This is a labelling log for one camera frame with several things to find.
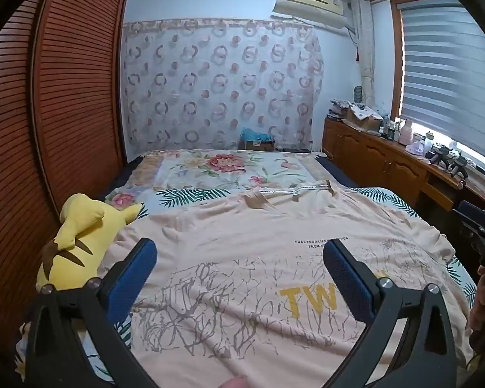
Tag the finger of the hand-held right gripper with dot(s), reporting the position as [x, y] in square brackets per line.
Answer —
[473, 214]

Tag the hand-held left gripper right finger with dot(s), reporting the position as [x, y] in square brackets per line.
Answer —
[347, 281]

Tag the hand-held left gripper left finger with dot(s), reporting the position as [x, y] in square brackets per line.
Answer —
[131, 281]

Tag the peach printed t-shirt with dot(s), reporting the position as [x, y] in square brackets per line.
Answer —
[246, 242]

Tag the person's right hand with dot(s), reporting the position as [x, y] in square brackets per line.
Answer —
[477, 303]

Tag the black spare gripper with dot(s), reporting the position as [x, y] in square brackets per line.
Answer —
[458, 166]
[438, 157]

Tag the yellow plush toy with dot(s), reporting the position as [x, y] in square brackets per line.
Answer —
[89, 230]

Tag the white bottle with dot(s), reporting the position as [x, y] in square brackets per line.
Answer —
[429, 141]

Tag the clear plastic bag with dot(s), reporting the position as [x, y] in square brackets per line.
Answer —
[415, 148]

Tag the leaf print bed sheet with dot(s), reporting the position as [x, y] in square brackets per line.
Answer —
[186, 196]

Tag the pink jug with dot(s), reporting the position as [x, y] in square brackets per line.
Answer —
[406, 133]

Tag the long wooden cabinet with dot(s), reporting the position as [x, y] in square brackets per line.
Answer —
[372, 153]

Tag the open cardboard box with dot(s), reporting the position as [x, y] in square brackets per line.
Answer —
[363, 121]

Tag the floral blanket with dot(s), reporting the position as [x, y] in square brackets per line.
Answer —
[226, 169]

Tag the grey striped window blind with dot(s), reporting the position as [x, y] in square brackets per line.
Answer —
[440, 68]

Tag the small cardboard box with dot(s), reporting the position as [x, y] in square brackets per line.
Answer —
[258, 144]

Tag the small grey desk fan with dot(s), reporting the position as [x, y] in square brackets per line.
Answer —
[359, 95]

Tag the stack of printed packets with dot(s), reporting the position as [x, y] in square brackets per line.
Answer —
[337, 109]

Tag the red hanging tassel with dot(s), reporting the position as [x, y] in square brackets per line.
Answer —
[357, 54]

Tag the cream tied curtain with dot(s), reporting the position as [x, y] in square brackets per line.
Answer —
[365, 48]

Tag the white air conditioner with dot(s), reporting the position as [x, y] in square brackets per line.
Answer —
[307, 4]

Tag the wooden window frame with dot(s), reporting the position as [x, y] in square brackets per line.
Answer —
[396, 68]

